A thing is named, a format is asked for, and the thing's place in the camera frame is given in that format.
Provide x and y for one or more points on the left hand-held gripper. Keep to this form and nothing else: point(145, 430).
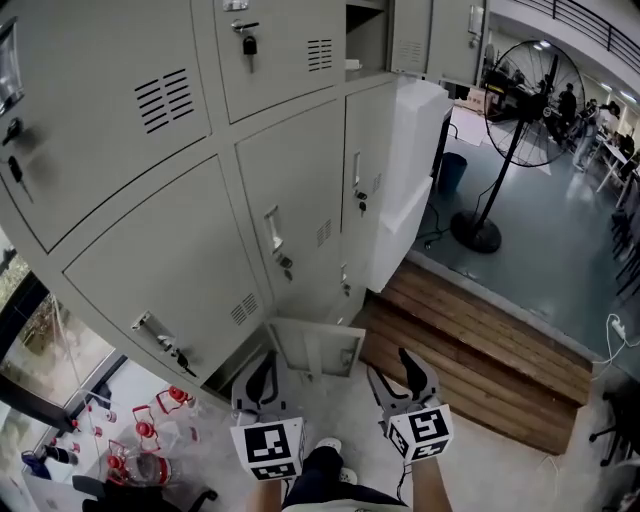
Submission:
point(267, 445)

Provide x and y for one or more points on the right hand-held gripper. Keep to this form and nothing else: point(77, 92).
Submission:
point(425, 430)

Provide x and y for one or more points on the grey metal locker cabinet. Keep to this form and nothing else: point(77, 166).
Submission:
point(150, 250)

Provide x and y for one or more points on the person's left forearm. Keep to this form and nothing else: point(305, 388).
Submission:
point(265, 497)

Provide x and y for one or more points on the person's right forearm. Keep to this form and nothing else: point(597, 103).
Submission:
point(425, 485)

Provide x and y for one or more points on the brown wooden plank platform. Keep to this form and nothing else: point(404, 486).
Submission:
point(475, 360)

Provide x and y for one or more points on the person's left white shoe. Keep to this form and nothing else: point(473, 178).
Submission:
point(329, 444)

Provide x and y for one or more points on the person's white shoe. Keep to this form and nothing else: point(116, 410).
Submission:
point(349, 476)
point(329, 444)

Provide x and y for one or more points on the large clear water jug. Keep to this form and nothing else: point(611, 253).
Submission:
point(145, 428)
point(176, 395)

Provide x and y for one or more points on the person's dark trousers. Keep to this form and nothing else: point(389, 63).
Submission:
point(320, 475)

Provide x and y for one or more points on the person's right white shoe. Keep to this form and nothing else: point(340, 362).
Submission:
point(349, 476)

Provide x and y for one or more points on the person's white shirt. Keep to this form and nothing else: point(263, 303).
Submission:
point(350, 506)

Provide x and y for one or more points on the large water jug red label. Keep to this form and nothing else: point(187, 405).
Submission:
point(145, 467)

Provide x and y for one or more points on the small red-capped bottle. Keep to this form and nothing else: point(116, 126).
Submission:
point(110, 416)
point(75, 446)
point(98, 431)

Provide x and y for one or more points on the black standing fan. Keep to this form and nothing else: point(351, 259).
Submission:
point(475, 232)

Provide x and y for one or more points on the black flask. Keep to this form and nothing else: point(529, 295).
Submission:
point(62, 454)

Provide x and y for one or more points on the black framed window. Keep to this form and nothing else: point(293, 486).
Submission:
point(50, 360)

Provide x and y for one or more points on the black mesh office chair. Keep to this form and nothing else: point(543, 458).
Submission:
point(622, 425)

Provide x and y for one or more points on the white power strip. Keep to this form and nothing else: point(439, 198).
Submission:
point(619, 329)

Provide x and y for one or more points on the dark blue waste bin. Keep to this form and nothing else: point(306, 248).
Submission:
point(452, 172)

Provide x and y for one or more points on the white side table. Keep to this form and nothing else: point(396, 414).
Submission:
point(50, 495)

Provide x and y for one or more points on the blue bag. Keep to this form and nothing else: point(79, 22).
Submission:
point(35, 465)

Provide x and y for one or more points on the tall white foam board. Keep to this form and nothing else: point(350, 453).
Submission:
point(420, 130)

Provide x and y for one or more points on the white floor sheet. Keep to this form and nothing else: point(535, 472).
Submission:
point(470, 125)

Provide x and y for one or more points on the brown cardboard box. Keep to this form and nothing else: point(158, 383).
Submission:
point(477, 100)

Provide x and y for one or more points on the white long table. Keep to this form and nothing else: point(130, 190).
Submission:
point(617, 160)

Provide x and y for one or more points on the white power adapter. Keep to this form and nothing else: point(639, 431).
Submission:
point(354, 64)

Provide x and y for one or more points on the black metal railing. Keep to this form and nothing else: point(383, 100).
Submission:
point(600, 30)

